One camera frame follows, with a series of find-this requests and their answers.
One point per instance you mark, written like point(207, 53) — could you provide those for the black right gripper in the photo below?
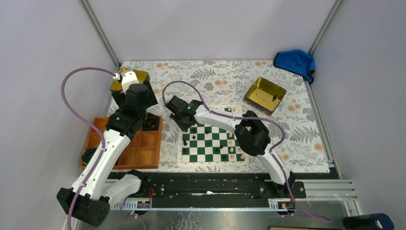
point(184, 127)

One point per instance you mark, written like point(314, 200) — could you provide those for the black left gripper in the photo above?
point(152, 100)

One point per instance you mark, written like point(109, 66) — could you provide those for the gold tin with chess pieces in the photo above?
point(264, 96)

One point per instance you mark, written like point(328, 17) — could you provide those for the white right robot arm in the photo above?
point(252, 135)

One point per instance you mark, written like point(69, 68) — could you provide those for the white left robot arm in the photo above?
point(88, 200)

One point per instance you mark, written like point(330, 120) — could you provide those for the green white chess board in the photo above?
point(206, 145)

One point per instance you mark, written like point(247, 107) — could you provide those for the orange compartment tray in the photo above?
point(143, 151)

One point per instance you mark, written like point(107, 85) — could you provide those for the empty gold tin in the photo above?
point(127, 77)

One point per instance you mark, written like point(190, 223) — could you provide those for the floral table mat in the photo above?
point(292, 126)

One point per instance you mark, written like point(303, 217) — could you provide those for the blue cloth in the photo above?
point(297, 62)

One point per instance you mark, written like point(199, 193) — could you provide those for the black cylinder bottom right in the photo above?
point(377, 221)

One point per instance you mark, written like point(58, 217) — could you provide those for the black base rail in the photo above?
point(257, 185)

